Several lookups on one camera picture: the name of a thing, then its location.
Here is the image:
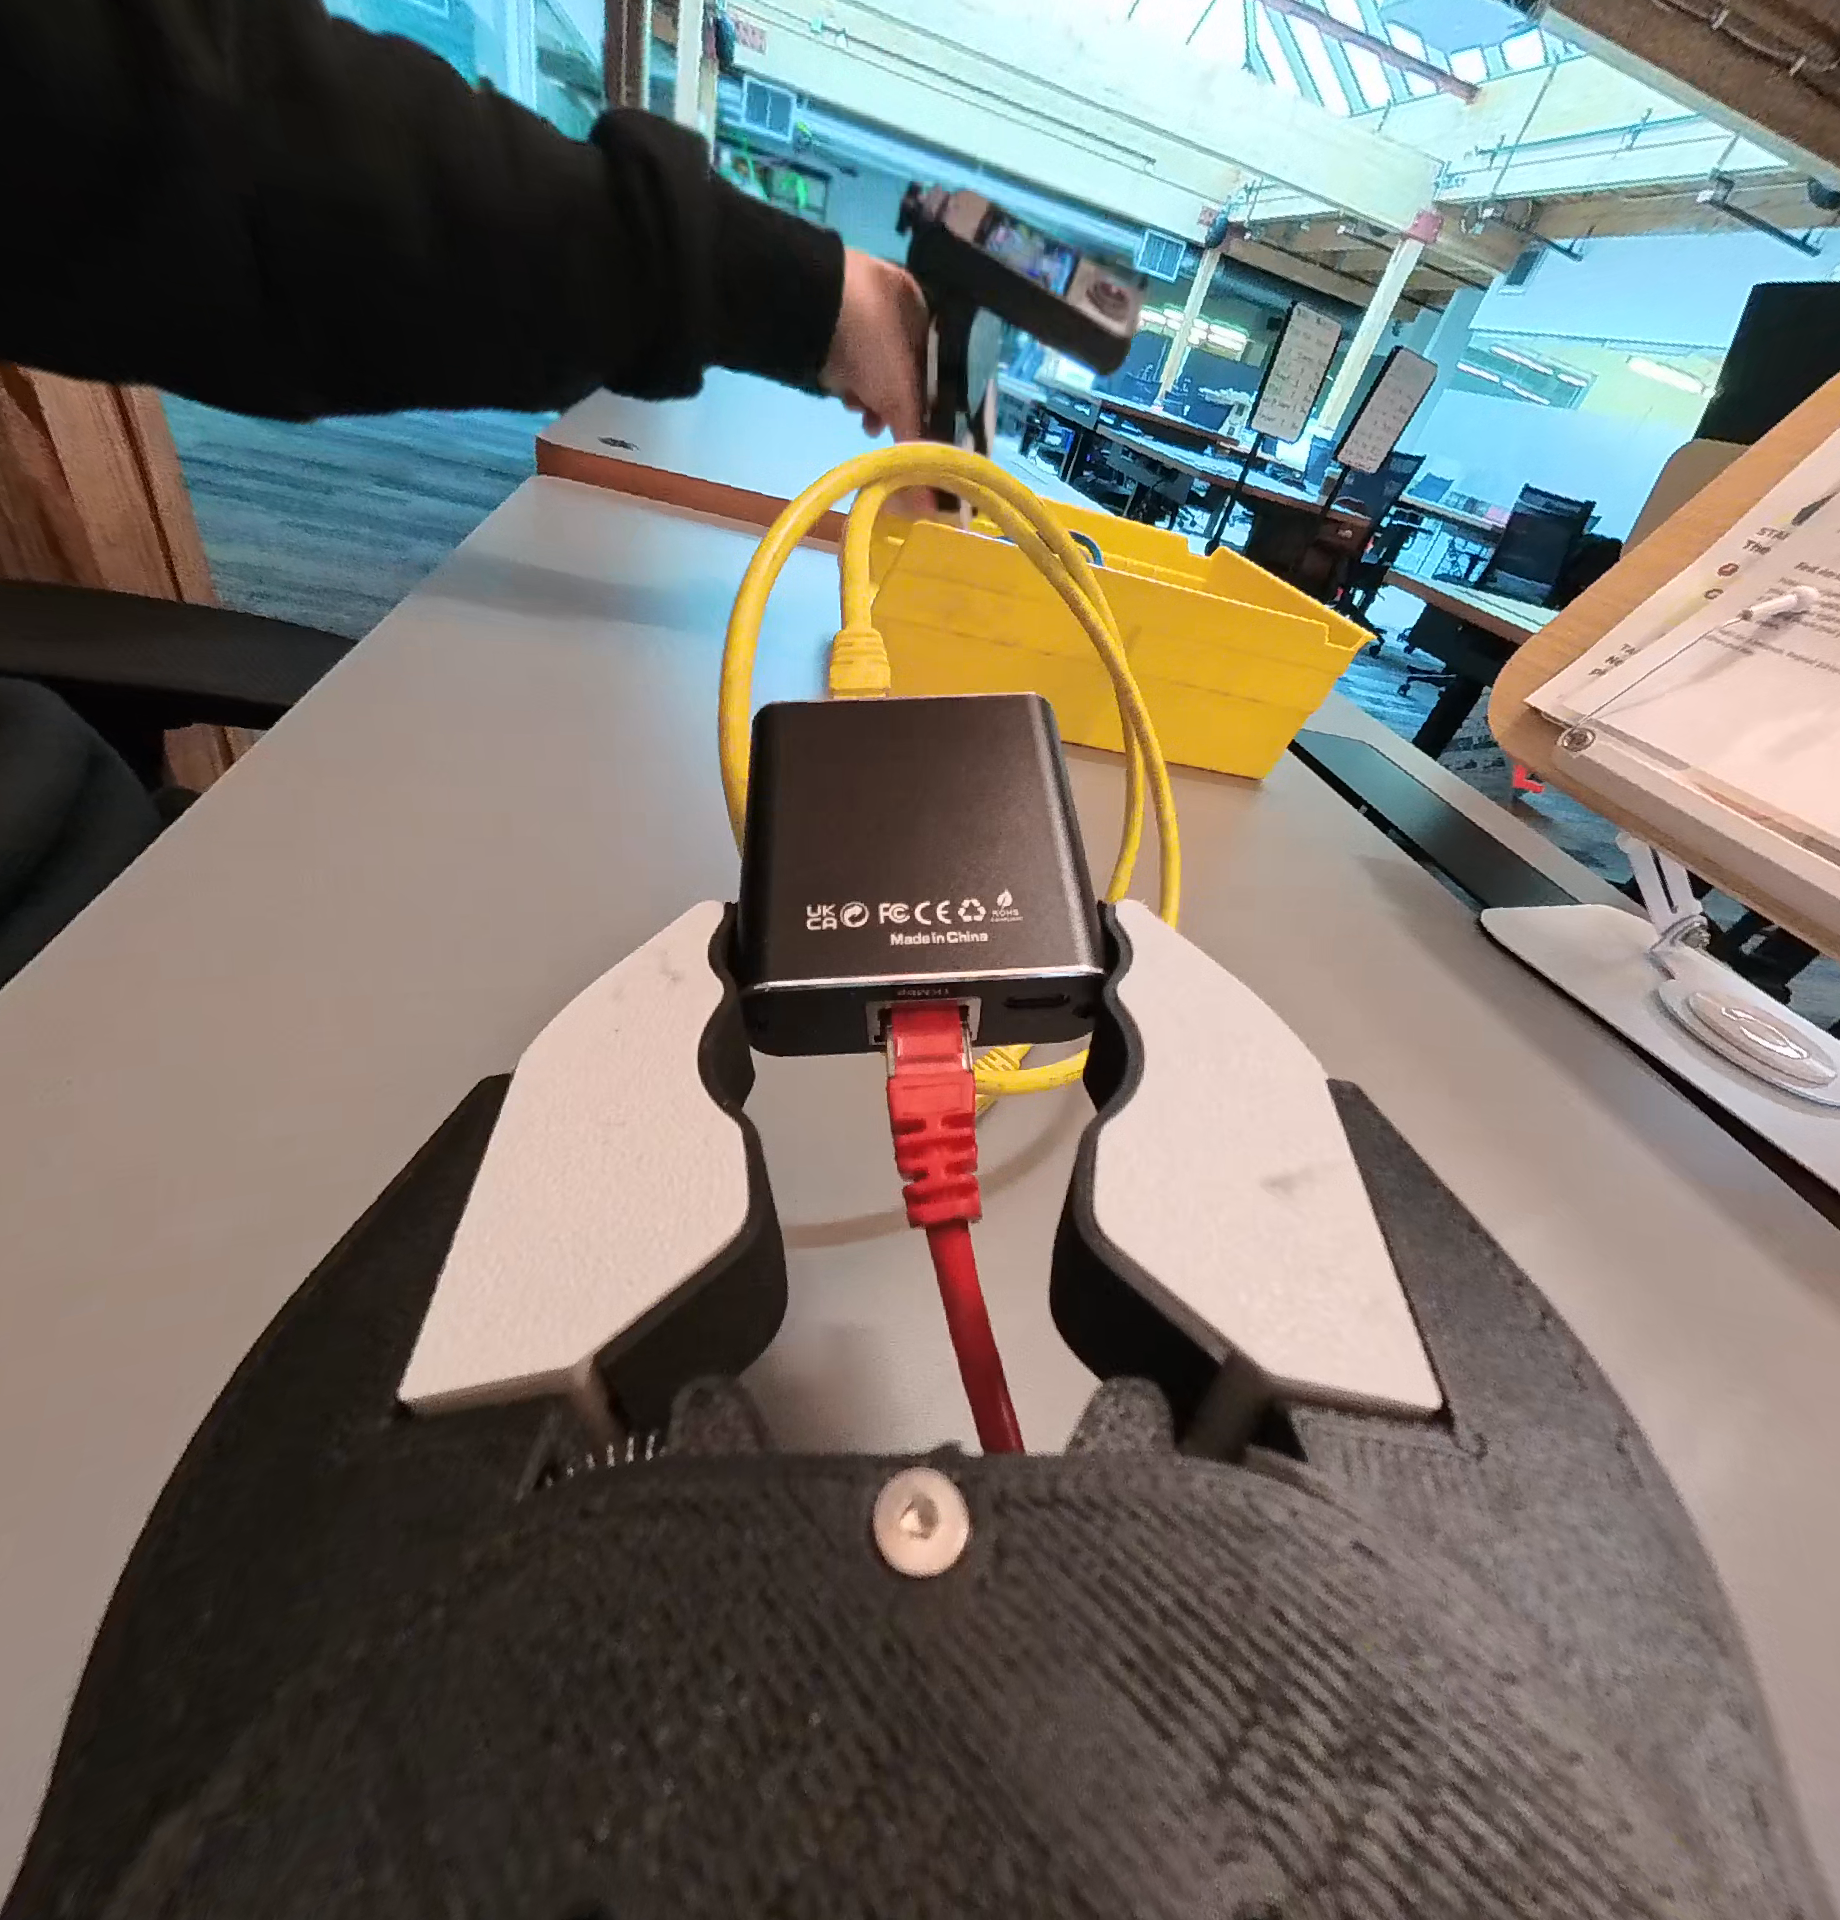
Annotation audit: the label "person's left hand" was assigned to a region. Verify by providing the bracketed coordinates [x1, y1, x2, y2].
[821, 247, 940, 441]

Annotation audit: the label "black monitor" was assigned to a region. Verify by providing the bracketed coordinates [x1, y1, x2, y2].
[1705, 277, 1840, 449]

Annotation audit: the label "yellow plastic bin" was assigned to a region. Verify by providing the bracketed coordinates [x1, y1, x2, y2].
[867, 501, 1379, 783]

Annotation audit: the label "wooden cabinet panel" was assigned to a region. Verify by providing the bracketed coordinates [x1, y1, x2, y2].
[0, 352, 256, 793]

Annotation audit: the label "yellow ethernet cable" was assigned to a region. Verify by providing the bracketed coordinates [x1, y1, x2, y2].
[718, 441, 1186, 1114]

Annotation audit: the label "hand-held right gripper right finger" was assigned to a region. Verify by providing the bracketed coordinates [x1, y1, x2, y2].
[1049, 899, 1448, 1454]

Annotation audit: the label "white desk with wooden edge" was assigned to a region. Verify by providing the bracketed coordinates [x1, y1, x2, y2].
[536, 366, 1104, 545]

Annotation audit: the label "black mesh office chair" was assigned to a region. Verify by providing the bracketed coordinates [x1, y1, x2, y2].
[1471, 482, 1600, 604]

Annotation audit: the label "red ethernet cable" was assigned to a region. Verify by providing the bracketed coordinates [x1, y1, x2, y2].
[881, 1006, 1030, 1457]

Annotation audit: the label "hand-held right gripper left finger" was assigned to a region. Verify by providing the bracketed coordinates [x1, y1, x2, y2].
[393, 899, 789, 1444]

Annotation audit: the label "printed paper sheets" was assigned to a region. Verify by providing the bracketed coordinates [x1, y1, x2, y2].
[1523, 392, 1840, 844]

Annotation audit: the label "wooden document board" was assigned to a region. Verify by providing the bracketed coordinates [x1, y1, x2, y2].
[1491, 346, 1840, 989]

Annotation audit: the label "person's left forearm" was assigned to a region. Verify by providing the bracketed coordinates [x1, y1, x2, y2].
[0, 0, 851, 424]

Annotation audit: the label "standing whiteboard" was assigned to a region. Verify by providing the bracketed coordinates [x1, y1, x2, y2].
[1246, 301, 1344, 447]
[1330, 346, 1441, 477]

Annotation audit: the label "black network adapter box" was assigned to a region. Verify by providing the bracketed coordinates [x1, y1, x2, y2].
[733, 692, 1111, 1060]

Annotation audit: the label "white document stand base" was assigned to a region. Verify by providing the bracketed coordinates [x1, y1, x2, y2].
[1477, 838, 1840, 1220]

